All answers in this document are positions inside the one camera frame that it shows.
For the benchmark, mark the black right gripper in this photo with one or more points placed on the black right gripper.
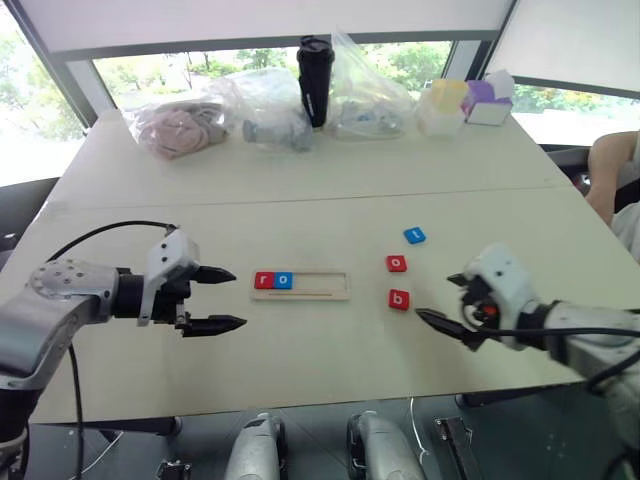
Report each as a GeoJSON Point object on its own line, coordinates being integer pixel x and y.
{"type": "Point", "coordinates": [477, 300]}

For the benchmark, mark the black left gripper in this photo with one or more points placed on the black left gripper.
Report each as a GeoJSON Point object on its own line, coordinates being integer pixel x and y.
{"type": "Point", "coordinates": [172, 300]}

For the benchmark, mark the red letter b block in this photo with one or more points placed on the red letter b block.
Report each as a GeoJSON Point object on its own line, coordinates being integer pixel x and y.
{"type": "Point", "coordinates": [398, 300]}

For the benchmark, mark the red letter o block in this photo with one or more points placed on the red letter o block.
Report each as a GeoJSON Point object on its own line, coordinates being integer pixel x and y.
{"type": "Point", "coordinates": [397, 263]}

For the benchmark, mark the blue letter t block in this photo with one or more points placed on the blue letter t block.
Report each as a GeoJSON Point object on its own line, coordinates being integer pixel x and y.
{"type": "Point", "coordinates": [414, 235]}

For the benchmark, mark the wooden letter tray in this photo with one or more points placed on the wooden letter tray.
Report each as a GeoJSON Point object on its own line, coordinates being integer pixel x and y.
{"type": "Point", "coordinates": [320, 296]}

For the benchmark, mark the red letter r block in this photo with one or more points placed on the red letter r block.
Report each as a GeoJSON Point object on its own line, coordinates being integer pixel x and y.
{"type": "Point", "coordinates": [264, 281]}

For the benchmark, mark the blue letter o block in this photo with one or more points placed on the blue letter o block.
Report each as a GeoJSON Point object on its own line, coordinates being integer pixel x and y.
{"type": "Point", "coordinates": [283, 280]}

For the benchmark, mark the silver left robot leg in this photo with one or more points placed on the silver left robot leg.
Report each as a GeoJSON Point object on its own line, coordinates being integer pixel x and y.
{"type": "Point", "coordinates": [255, 450]}

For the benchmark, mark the silver robot leg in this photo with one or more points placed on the silver robot leg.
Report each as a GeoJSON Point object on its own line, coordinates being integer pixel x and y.
{"type": "Point", "coordinates": [255, 450]}
{"type": "Point", "coordinates": [380, 450]}

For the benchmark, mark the silver right robot leg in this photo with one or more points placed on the silver right robot leg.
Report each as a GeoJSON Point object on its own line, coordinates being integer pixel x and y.
{"type": "Point", "coordinates": [380, 450]}

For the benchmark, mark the black table foot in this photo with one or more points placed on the black table foot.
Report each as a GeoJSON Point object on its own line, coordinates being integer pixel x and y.
{"type": "Point", "coordinates": [130, 426]}
{"type": "Point", "coordinates": [515, 396]}

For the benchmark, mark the plastic bag with pink cloth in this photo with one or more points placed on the plastic bag with pink cloth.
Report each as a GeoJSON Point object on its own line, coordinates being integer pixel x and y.
{"type": "Point", "coordinates": [175, 130]}

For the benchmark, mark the black chair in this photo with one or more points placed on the black chair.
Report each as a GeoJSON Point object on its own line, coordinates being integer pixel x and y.
{"type": "Point", "coordinates": [570, 160]}
{"type": "Point", "coordinates": [25, 210]}

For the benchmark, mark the plastic bag with grey items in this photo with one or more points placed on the plastic bag with grey items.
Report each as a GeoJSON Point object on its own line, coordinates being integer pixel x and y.
{"type": "Point", "coordinates": [270, 120]}

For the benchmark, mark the person's white shirt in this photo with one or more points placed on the person's white shirt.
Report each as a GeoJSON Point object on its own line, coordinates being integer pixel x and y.
{"type": "Point", "coordinates": [631, 230]}

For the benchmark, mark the translucent container with yellow lid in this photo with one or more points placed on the translucent container with yellow lid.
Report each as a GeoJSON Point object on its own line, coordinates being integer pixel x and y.
{"type": "Point", "coordinates": [442, 110]}

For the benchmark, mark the purple and white box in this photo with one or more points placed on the purple and white box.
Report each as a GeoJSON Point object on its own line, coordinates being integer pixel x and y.
{"type": "Point", "coordinates": [487, 107]}

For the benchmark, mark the clear plastic bag with parts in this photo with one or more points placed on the clear plastic bag with parts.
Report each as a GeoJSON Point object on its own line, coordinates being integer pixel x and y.
{"type": "Point", "coordinates": [367, 100]}

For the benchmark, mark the black travel tumbler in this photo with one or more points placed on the black travel tumbler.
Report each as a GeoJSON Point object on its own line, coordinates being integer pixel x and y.
{"type": "Point", "coordinates": [315, 80]}

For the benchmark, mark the wide white roller blind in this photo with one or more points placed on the wide white roller blind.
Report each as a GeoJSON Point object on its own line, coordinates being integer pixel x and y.
{"type": "Point", "coordinates": [250, 22]}

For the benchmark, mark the narrow white roller blind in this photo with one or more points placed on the narrow white roller blind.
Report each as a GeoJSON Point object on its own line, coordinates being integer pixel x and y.
{"type": "Point", "coordinates": [575, 40]}

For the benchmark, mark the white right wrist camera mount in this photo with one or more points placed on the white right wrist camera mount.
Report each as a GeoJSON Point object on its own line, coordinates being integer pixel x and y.
{"type": "Point", "coordinates": [505, 270]}

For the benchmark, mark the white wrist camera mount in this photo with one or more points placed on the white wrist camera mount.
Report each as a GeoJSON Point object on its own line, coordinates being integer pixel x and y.
{"type": "Point", "coordinates": [505, 270]}
{"type": "Point", "coordinates": [170, 252]}

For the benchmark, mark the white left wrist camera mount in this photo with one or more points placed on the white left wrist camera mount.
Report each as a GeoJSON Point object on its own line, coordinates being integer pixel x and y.
{"type": "Point", "coordinates": [170, 252]}

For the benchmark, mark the long black metal bracket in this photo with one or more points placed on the long black metal bracket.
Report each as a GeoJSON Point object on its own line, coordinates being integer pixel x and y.
{"type": "Point", "coordinates": [457, 445]}

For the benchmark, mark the small black metal bracket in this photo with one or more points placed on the small black metal bracket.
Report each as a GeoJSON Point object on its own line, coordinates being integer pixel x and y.
{"type": "Point", "coordinates": [172, 471]}

